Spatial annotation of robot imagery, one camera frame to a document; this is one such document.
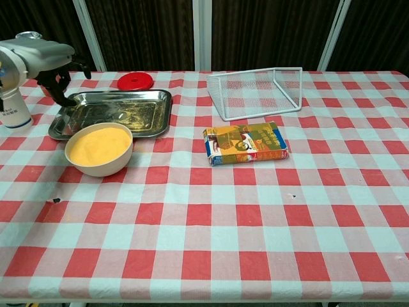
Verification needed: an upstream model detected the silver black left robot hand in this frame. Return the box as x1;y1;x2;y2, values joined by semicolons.
0;38;92;108

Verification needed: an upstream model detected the beige bowl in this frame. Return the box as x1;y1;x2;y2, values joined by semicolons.
64;122;134;178

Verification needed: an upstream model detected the orange drink can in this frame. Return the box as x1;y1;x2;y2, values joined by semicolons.
15;31;67;98

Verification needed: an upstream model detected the dark brown curtain panel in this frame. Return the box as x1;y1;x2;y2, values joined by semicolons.
0;0;97;72
328;0;409;72
210;0;340;72
84;0;196;72

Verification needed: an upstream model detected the white paper cup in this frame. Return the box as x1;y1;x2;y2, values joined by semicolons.
0;89;34;130

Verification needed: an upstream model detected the red round lid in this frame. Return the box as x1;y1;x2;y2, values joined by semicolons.
116;72;155;91

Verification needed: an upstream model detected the stainless steel tray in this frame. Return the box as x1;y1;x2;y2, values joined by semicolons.
48;89;174;141

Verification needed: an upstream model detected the colourful printed snack box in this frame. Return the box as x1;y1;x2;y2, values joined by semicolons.
203;122;290;168

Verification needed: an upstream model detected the red white checkered tablecloth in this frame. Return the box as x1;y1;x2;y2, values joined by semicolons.
0;70;409;303

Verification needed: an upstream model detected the white partition post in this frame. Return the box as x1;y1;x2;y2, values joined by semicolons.
72;0;108;72
316;0;352;72
192;0;213;72

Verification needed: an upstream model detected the white wire mesh basket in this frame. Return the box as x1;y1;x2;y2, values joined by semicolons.
206;67;304;123

